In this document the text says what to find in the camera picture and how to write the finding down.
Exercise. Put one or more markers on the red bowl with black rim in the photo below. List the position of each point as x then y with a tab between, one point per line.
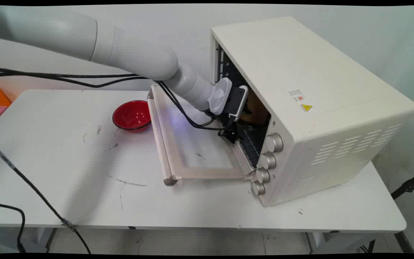
132	115

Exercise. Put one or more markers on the white label sticker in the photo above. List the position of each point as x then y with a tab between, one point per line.
296	95

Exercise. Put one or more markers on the large silver oven knob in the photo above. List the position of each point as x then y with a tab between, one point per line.
274	142

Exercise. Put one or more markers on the grey table leg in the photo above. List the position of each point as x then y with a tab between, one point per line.
45	237
315	241

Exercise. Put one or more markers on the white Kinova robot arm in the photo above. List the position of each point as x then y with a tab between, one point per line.
67	32

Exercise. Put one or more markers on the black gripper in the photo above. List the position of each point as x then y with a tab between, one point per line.
235	101

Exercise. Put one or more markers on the black tripod leg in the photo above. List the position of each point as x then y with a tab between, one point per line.
408	186

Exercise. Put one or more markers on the metal oven rack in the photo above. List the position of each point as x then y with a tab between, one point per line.
252	147

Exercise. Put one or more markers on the yellow warning sticker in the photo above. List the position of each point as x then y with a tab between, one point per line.
306	107

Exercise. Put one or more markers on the cream toaster oven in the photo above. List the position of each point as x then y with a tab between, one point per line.
300	64

